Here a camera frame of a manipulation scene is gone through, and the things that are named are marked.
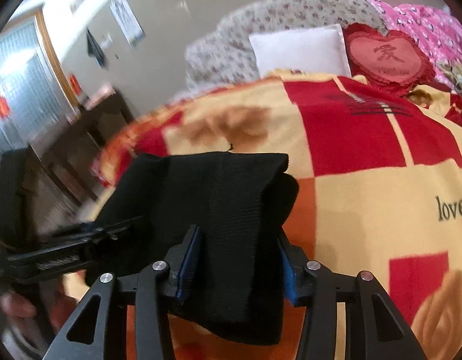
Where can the pink floral quilt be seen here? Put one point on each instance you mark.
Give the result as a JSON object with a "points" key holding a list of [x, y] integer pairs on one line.
{"points": [[437, 33]]}

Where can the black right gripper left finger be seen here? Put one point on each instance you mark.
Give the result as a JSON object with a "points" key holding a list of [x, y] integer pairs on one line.
{"points": [[119, 312]]}

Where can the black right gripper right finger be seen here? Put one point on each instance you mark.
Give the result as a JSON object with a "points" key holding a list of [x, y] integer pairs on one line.
{"points": [[374, 327]]}

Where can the dark hanging cloth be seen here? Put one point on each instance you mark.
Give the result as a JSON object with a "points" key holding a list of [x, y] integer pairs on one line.
{"points": [[94, 50]]}

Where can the wall poster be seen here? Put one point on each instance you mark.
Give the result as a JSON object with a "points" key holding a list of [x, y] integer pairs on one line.
{"points": [[127, 21]]}

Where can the white pillow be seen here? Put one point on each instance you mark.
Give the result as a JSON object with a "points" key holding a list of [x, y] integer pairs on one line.
{"points": [[311, 50]]}

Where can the person's left hand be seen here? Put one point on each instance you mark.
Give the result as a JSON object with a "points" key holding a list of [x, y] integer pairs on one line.
{"points": [[18, 309]]}

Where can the red heart cushion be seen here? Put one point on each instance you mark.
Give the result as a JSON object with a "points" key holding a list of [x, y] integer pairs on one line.
{"points": [[392, 63]]}

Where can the black pants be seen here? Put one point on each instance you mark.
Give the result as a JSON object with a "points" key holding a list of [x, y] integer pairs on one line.
{"points": [[239, 202]]}

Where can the red yellow patterned blanket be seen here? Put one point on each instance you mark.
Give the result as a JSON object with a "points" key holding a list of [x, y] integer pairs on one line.
{"points": [[380, 178]]}

